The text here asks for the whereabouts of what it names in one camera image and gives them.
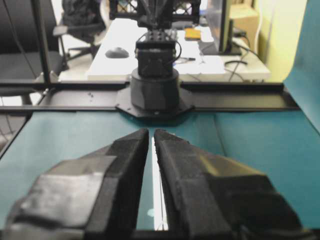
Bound black computer monitor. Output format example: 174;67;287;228
202;0;241;56

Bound black frame rail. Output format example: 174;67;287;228
0;81;299;115

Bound white desk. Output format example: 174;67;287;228
86;18;272;82

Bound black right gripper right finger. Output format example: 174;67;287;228
154;129;320;240

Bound black office chair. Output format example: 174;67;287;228
53;0;106;61

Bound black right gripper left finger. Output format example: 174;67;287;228
2;128;149;240

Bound black computer mouse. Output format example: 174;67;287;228
105;47;129;59

